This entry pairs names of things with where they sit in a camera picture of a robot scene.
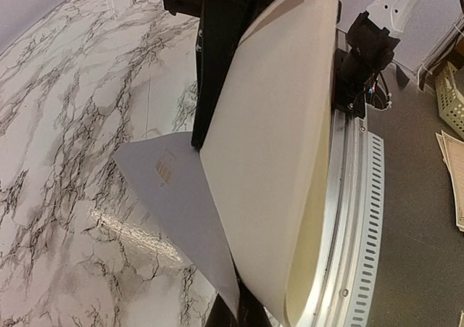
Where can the cream plastic basket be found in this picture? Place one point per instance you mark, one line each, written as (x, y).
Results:
(449, 94)

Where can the front aluminium rail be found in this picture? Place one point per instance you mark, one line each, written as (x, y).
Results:
(345, 277)

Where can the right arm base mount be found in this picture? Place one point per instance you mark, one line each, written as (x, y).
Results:
(356, 71)

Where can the certificate papers on floor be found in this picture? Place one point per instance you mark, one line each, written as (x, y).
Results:
(452, 152)

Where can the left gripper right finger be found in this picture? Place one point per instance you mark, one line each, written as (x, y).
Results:
(251, 311)

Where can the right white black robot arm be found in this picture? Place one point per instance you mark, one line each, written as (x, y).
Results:
(390, 14)

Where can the grey envelope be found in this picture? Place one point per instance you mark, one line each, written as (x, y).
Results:
(167, 176)

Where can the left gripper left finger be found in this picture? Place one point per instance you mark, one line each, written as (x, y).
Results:
(220, 315)

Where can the cream paper letter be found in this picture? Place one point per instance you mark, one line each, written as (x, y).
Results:
(266, 151)

